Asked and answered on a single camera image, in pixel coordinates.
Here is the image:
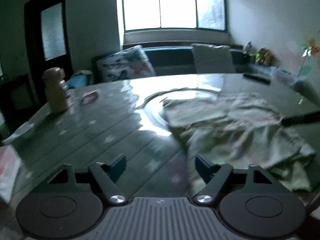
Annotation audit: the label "pink hair tie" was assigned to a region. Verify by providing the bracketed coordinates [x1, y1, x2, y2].
[80, 89, 102, 106]

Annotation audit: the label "clear plastic storage box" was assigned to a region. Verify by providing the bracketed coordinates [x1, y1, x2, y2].
[271, 67, 297, 87]

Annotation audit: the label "blue cushion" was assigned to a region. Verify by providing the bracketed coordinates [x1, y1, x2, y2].
[66, 70, 94, 89]

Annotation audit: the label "orange green plush toys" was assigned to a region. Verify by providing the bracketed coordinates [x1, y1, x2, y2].
[254, 47, 274, 67]

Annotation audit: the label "window with green frame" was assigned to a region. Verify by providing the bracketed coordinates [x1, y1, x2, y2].
[123, 0, 227, 31]

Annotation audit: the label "black white plush toy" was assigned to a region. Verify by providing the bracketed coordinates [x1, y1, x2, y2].
[242, 41, 253, 55]

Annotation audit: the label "plain grey pillow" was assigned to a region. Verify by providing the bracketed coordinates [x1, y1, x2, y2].
[191, 43, 235, 74]

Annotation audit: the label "butterfly print pillow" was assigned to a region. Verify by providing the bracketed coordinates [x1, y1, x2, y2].
[97, 45, 156, 82]

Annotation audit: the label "dark door with glass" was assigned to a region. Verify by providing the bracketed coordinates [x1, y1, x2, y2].
[24, 0, 74, 103]

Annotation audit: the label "tissue pack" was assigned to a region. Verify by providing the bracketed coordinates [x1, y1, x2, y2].
[0, 145, 22, 204]

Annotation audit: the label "black remote control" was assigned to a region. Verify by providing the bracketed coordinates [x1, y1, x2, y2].
[242, 72, 271, 85]

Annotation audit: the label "round induction cooker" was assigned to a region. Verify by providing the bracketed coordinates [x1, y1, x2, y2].
[135, 85, 221, 137]

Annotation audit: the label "paper pinwheel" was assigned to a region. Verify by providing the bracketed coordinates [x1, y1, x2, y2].
[297, 31, 319, 77]

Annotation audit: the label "pink cartoon bottle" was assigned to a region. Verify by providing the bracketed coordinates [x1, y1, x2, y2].
[43, 67, 71, 113]

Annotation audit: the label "patterned children's garment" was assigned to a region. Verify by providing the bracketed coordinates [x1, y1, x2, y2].
[164, 94, 316, 193]

